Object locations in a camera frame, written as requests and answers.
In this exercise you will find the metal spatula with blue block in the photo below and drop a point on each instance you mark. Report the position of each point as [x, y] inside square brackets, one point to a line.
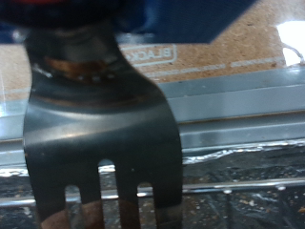
[101, 133]

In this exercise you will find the silver toaster oven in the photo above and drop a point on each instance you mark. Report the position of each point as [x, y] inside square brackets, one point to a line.
[238, 105]

